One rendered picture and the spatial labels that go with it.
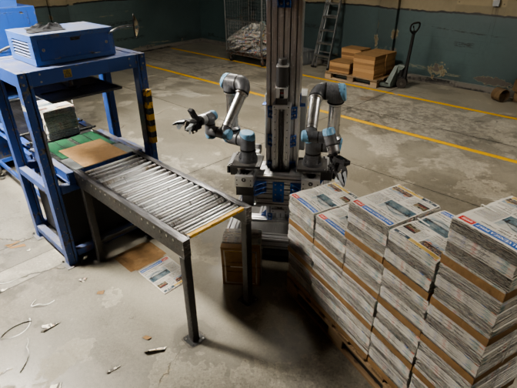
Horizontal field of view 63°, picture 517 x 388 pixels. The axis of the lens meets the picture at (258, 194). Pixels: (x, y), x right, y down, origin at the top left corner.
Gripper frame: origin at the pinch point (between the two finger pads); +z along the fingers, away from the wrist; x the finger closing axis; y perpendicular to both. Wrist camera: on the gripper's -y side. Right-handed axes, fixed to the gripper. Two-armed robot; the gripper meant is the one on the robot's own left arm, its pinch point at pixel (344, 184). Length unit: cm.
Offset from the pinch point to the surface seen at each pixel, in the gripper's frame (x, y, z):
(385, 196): -0.5, -32.3, 9.8
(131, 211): 114, 70, -16
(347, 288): 19, -6, 58
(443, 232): -1, -65, 30
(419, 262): 18, -66, 38
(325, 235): 18.3, 4.6, 26.8
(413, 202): -8.7, -42.8, 15.9
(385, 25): -510, 436, -250
